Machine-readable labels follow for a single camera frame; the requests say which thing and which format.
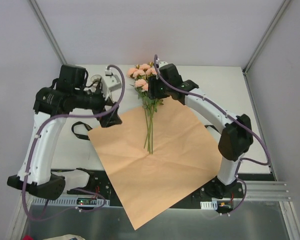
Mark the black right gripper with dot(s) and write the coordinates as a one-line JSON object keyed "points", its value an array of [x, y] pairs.
{"points": [[154, 87]]}

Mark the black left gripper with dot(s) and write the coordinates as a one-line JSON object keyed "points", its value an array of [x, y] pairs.
{"points": [[105, 107]]}

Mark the green and orange wrapping paper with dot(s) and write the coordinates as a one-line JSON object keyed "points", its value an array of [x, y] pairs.
{"points": [[185, 157]]}

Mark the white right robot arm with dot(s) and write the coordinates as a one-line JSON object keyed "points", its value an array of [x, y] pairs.
{"points": [[235, 131]]}

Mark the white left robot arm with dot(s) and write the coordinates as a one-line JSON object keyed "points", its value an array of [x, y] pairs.
{"points": [[52, 107]]}

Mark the white ribbed ceramic vase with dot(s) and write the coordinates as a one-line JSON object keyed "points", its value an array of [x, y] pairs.
{"points": [[95, 79]]}

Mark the pink artificial flower bunch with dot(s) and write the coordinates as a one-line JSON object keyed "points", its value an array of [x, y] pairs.
{"points": [[141, 74]]}

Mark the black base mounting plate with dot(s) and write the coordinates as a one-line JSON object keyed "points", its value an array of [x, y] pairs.
{"points": [[100, 183]]}

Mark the beige cloth at bottom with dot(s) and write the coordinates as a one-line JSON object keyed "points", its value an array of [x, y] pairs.
{"points": [[66, 237]]}

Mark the red object at bottom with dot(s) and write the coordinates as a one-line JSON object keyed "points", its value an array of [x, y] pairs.
{"points": [[28, 237]]}

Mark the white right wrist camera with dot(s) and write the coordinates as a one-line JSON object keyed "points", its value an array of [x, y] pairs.
{"points": [[159, 63]]}

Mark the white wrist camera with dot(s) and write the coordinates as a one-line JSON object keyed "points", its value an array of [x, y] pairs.
{"points": [[159, 63], [111, 82]]}

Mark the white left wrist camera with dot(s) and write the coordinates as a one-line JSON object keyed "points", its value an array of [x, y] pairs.
{"points": [[111, 82]]}

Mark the left white cable duct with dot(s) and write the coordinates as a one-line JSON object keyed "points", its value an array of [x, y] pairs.
{"points": [[79, 201]]}

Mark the white cable duct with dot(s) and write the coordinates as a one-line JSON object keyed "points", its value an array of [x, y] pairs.
{"points": [[216, 204], [79, 201]]}

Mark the right white cable duct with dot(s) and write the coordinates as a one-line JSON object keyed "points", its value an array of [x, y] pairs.
{"points": [[216, 204]]}

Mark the left aluminium corner post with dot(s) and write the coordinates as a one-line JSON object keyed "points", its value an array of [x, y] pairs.
{"points": [[34, 5]]}

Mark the aluminium corner post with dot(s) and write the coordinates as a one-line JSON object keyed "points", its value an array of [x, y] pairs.
{"points": [[267, 34], [34, 5]]}

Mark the right aluminium corner post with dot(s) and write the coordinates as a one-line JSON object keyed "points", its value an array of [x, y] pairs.
{"points": [[267, 34]]}

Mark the aluminium frame rail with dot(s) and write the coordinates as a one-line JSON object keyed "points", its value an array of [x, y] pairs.
{"points": [[254, 189]]}

